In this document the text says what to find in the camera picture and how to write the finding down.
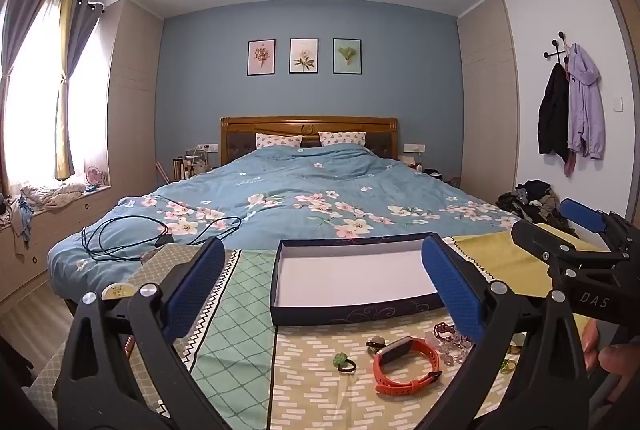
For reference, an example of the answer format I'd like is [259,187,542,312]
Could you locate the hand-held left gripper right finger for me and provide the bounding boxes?
[421,232,591,430]

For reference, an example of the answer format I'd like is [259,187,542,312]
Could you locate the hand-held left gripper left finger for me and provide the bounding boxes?
[52,237,228,430]

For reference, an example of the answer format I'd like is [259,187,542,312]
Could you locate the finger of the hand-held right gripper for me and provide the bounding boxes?
[559,198,640,257]
[511,220,628,271]

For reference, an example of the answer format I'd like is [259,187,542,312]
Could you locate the dark purple bead bracelet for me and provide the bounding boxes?
[433,322,463,345]

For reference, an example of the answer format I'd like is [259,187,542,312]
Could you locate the clear crystal bead bracelet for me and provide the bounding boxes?
[425,332,473,367]

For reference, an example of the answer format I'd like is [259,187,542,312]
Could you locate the orange smartwatch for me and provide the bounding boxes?
[373,336,444,396]

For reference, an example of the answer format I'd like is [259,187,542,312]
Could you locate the dark blue box tray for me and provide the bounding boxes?
[270,232,453,326]

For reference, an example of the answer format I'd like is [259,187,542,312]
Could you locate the person's right hand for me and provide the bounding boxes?
[581,321,640,381]

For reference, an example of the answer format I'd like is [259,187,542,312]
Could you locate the pile of dark clothes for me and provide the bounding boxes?
[496,180,577,237]

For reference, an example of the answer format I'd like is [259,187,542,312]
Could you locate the black jacket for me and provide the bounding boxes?
[538,62,571,163]

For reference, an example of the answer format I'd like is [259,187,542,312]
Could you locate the lilac jacket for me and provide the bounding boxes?
[565,43,606,161]

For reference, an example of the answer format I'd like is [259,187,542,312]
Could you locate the group of cosmetics bottles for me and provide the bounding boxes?
[172,149,216,183]

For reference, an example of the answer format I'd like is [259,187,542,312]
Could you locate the beige wardrobe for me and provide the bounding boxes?
[107,0,164,207]
[457,0,521,207]

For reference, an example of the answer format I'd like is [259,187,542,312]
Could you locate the window seat cabinet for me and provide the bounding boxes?
[0,185,121,305]

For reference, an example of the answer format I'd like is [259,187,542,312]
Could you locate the blue floral duvet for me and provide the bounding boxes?
[47,144,531,311]

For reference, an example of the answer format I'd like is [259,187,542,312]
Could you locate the black coat rack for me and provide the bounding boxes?
[544,30,571,66]

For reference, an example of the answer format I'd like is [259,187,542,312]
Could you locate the dotted white pillow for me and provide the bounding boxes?
[255,133,304,151]
[318,132,367,148]

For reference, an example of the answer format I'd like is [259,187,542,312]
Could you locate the pile of light clothes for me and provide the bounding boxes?
[20,182,87,211]

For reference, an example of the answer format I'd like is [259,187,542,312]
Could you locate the wooden headboard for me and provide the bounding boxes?
[220,116,399,169]

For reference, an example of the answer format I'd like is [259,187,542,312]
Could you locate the wooden door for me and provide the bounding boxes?
[597,0,640,131]

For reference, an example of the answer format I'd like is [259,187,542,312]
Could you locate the grey and yellow curtain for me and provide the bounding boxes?
[54,0,104,181]

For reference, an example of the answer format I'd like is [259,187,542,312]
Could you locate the pink flower picture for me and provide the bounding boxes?
[247,40,276,76]

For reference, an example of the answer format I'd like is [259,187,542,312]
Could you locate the green leaf picture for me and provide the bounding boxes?
[333,38,363,75]

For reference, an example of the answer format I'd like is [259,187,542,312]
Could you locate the white flower picture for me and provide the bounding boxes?
[289,38,319,74]

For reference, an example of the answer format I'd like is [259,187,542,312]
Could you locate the black charger cable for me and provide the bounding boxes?
[81,215,242,261]

